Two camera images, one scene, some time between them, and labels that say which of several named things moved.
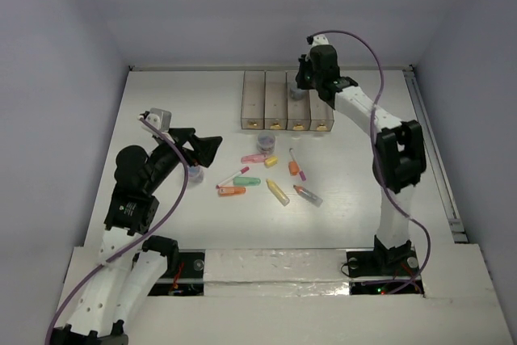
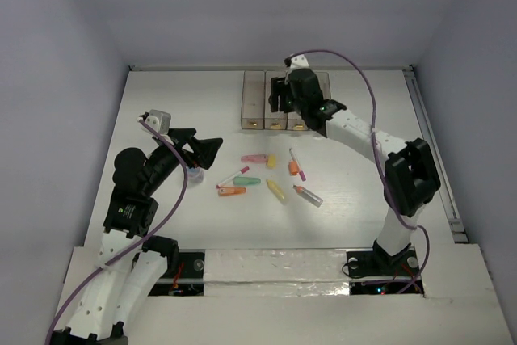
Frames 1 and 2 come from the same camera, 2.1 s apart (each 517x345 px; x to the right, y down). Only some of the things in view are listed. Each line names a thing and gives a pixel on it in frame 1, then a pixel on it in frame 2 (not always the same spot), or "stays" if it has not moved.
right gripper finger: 303,76 -> 278,88
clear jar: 195,173 stays
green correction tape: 246,181 stays
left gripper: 185,143 stays
